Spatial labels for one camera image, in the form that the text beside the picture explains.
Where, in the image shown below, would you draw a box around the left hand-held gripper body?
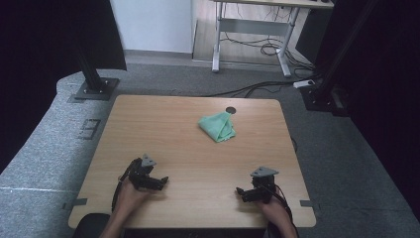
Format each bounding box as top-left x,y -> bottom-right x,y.
127,153 -> 158,191

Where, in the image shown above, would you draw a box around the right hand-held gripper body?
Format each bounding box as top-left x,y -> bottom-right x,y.
249,166 -> 280,203

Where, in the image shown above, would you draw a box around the green microfibre cloth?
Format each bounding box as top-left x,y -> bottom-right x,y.
197,111 -> 238,144

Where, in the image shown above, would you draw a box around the person's left hand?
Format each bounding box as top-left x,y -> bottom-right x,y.
115,178 -> 152,216

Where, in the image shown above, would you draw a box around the person's right hand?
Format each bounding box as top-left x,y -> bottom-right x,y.
257,195 -> 292,226

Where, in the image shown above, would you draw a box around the grey tape strip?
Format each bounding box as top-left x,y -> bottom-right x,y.
299,199 -> 321,211
61,197 -> 89,211

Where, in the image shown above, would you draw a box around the grey floor socket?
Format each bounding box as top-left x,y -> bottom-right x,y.
76,118 -> 102,141

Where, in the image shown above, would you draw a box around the black chair armrest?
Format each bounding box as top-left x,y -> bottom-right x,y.
71,212 -> 112,238

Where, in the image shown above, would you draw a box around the black metal stand with baseplate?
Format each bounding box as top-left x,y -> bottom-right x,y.
299,0 -> 380,117
72,39 -> 121,102

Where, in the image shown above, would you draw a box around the white power strip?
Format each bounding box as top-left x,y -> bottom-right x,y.
292,78 -> 317,89

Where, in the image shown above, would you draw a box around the black curtain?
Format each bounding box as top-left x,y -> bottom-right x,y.
315,0 -> 420,223
0,0 -> 128,175

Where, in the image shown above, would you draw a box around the black box under desk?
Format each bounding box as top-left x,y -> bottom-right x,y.
294,8 -> 327,64

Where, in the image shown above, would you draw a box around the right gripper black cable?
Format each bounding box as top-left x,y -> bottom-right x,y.
263,183 -> 301,238

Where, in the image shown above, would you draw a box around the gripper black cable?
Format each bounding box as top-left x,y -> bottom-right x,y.
263,183 -> 301,238
111,158 -> 140,212

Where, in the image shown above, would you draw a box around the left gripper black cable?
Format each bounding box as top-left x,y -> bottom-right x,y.
111,158 -> 140,212

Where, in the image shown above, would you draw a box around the black floor cables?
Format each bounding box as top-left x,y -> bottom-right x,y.
201,33 -> 320,99

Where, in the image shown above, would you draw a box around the white desk frame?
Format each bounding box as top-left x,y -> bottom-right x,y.
211,0 -> 335,78

